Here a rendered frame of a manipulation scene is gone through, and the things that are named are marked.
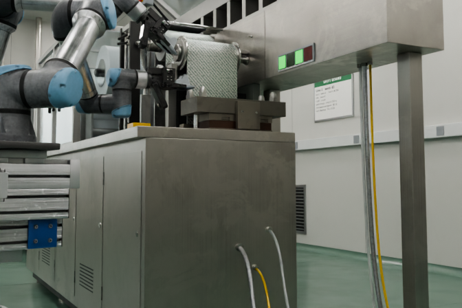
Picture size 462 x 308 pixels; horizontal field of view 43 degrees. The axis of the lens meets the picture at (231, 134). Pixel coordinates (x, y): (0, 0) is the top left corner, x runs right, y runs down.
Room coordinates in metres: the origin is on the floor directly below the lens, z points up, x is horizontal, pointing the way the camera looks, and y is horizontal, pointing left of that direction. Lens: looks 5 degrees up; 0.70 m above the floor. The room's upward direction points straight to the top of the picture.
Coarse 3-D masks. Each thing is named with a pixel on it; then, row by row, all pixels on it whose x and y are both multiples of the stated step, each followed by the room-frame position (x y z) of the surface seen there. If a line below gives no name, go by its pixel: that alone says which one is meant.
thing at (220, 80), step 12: (192, 72) 2.43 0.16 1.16; (204, 72) 2.45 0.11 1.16; (216, 72) 2.48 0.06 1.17; (228, 72) 2.51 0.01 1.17; (192, 84) 2.43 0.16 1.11; (204, 84) 2.45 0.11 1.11; (216, 84) 2.48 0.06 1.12; (228, 84) 2.51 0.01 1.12; (216, 96) 2.48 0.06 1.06; (228, 96) 2.51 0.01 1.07
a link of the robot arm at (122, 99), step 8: (120, 88) 2.25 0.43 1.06; (104, 96) 2.27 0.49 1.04; (112, 96) 2.27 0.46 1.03; (120, 96) 2.25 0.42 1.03; (128, 96) 2.27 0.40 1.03; (104, 104) 2.26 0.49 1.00; (112, 104) 2.26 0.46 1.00; (120, 104) 2.25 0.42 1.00; (128, 104) 2.27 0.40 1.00; (104, 112) 2.29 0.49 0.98; (112, 112) 2.27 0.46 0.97; (120, 112) 2.25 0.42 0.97; (128, 112) 2.27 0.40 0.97
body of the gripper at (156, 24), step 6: (144, 12) 2.34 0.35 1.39; (150, 12) 2.37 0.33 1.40; (144, 18) 2.36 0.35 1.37; (150, 18) 2.37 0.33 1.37; (156, 18) 2.38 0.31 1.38; (162, 18) 2.38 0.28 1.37; (150, 24) 2.37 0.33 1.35; (156, 24) 2.36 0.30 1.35; (162, 24) 2.39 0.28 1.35; (168, 24) 2.39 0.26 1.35; (150, 30) 2.37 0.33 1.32; (156, 30) 2.36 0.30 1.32; (162, 30) 2.39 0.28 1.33; (150, 36) 2.41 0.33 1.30; (156, 36) 2.37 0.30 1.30
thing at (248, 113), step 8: (240, 104) 2.29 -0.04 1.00; (248, 104) 2.30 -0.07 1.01; (256, 104) 2.32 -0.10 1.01; (240, 112) 2.29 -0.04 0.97; (248, 112) 2.30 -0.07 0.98; (256, 112) 2.32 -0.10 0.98; (240, 120) 2.29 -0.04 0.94; (248, 120) 2.30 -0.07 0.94; (256, 120) 2.32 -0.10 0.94; (240, 128) 2.29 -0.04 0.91; (248, 128) 2.30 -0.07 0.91; (256, 128) 2.32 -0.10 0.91
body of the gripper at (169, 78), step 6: (150, 72) 2.32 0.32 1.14; (156, 72) 2.34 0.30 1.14; (162, 72) 2.34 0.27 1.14; (168, 72) 2.35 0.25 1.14; (174, 72) 2.35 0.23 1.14; (150, 78) 2.31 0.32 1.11; (156, 78) 2.34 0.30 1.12; (162, 78) 2.34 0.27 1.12; (168, 78) 2.36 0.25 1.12; (174, 78) 2.37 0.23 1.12; (150, 84) 2.31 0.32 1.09; (162, 84) 2.34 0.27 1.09; (168, 84) 2.34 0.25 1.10
